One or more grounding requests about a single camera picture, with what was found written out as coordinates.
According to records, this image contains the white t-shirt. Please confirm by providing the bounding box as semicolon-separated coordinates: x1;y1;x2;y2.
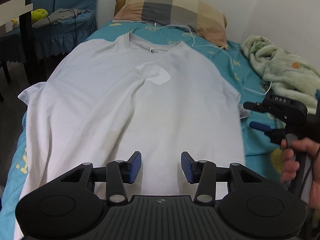
13;32;251;240

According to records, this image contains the person's right hand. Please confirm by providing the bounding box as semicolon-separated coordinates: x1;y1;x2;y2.
281;138;320;210

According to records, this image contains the green fleece blanket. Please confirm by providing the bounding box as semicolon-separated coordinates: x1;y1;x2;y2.
241;35;319;114

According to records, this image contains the plaid pillow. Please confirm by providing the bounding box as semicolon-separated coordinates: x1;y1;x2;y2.
113;0;228;50

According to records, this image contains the blue covered sofa chair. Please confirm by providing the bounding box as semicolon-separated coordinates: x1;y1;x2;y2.
0;0;101;63

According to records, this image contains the black and white shelf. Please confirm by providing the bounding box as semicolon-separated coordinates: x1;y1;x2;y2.
0;0;48;86

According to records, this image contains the grey garment on chair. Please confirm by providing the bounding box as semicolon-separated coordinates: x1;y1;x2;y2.
32;8;91;29

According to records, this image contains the yellow green plush toy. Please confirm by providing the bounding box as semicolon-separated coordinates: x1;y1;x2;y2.
31;9;49;24

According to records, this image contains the white charging cable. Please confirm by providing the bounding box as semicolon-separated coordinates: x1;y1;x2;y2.
146;22;301;96

